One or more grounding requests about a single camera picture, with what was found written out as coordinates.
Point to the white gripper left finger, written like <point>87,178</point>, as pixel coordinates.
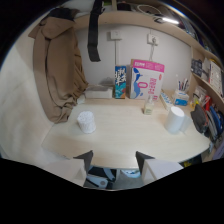
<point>74,168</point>

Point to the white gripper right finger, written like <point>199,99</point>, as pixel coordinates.
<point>156,168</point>

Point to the embossed white tissue paper roll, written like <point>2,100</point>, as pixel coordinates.
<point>86,122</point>

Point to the smooth white paper roll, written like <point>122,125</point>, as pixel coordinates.
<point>174,119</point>

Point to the white tissue box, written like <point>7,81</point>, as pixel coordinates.
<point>98,92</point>

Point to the small clear liquid bottle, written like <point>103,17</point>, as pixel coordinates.
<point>149,106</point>

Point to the black bag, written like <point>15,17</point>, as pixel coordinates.
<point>199,119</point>

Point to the white power strip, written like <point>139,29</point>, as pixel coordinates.
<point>165,100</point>

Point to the blue white pen holder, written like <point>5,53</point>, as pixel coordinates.
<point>181,97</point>

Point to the pink and white carton box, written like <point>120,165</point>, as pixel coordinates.
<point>146,80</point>

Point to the blue printed carton box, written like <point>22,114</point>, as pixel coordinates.
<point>120,82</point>

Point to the wooden shelf unit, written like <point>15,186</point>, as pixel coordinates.
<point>200,76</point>

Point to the brown hanging coat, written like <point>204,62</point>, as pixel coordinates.
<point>56,66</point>

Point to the white wall socket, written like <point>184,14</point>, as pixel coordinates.
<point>152,39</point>

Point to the white wall switch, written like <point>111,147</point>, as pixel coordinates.
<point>115,34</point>

